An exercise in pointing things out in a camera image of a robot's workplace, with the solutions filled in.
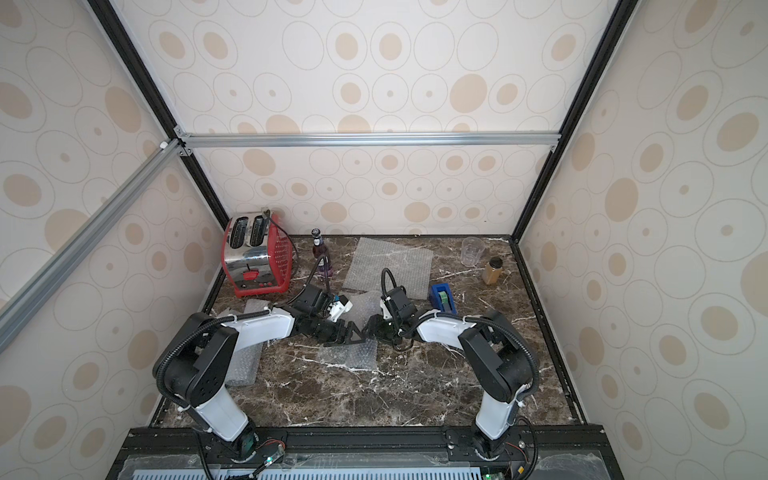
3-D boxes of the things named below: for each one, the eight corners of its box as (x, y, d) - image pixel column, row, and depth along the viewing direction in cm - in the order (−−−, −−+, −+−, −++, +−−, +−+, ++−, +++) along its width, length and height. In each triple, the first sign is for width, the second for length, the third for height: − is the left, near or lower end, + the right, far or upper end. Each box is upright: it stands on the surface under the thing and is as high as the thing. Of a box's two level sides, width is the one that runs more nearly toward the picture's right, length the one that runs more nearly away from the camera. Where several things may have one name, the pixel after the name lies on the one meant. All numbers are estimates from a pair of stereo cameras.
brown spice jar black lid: (483, 285, 108) (490, 269, 101) (480, 272, 112) (486, 256, 105) (497, 285, 108) (505, 269, 101) (494, 272, 112) (501, 256, 105)
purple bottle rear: (319, 275, 110) (307, 236, 95) (325, 266, 113) (314, 227, 97) (329, 278, 109) (319, 240, 94) (335, 269, 112) (326, 230, 96)
